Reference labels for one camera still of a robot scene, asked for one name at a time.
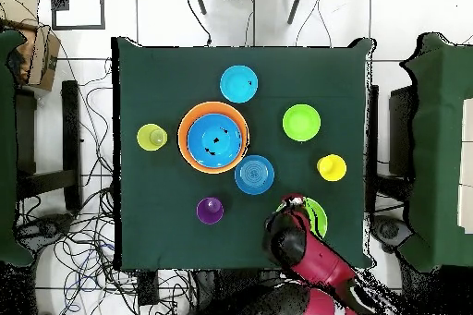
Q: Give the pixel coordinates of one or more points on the large green bowl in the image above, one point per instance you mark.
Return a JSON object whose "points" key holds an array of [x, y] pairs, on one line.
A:
{"points": [[317, 219]]}

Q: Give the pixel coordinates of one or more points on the large blue bowl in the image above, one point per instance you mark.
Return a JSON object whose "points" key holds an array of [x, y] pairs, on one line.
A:
{"points": [[214, 134]]}

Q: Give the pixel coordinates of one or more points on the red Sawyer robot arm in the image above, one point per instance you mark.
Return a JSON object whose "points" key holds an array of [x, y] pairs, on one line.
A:
{"points": [[317, 259]]}

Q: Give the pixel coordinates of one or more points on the small ribbed blue bowl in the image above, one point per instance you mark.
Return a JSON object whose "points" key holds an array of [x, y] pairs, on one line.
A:
{"points": [[254, 174]]}

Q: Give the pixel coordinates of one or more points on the opaque yellow cup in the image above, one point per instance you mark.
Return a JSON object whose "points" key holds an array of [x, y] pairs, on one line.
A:
{"points": [[331, 167]]}

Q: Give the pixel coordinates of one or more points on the small green bowl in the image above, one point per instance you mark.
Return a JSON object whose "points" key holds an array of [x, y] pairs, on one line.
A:
{"points": [[301, 123]]}

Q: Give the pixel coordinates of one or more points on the purple cup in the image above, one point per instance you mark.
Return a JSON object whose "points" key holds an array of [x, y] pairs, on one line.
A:
{"points": [[209, 211]]}

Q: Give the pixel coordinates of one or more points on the dark grey base foot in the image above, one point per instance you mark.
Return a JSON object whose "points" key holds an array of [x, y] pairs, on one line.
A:
{"points": [[390, 230], [48, 228]]}

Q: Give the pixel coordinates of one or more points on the large orange bowl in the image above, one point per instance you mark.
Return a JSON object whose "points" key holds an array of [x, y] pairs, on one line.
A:
{"points": [[183, 145]]}

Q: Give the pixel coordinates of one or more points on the small cyan bowl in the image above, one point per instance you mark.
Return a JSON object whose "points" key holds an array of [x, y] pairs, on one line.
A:
{"points": [[238, 84]]}

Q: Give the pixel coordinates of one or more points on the translucent yellow-green cup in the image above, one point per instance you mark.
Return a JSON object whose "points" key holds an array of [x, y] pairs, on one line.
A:
{"points": [[152, 137]]}

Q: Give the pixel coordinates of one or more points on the green cloth covered table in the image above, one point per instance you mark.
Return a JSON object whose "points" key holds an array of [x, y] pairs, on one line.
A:
{"points": [[5, 145], [439, 126]]}

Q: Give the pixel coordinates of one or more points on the dark green tablecloth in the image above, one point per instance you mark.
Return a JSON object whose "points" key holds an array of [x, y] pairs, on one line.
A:
{"points": [[166, 82]]}

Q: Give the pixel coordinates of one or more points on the black power box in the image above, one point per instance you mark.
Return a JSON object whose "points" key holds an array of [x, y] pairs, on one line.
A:
{"points": [[147, 289]]}

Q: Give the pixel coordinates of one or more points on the white box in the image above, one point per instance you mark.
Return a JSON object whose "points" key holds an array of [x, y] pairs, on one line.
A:
{"points": [[467, 163]]}

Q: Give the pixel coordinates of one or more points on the brown cardboard box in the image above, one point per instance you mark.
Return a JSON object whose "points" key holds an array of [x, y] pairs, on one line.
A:
{"points": [[44, 60]]}

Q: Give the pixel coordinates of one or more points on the black camera tripod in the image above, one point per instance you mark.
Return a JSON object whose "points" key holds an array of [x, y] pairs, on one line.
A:
{"points": [[199, 1]]}

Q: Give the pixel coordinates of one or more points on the black square floor frame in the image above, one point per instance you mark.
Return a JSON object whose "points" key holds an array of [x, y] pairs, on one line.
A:
{"points": [[77, 27]]}

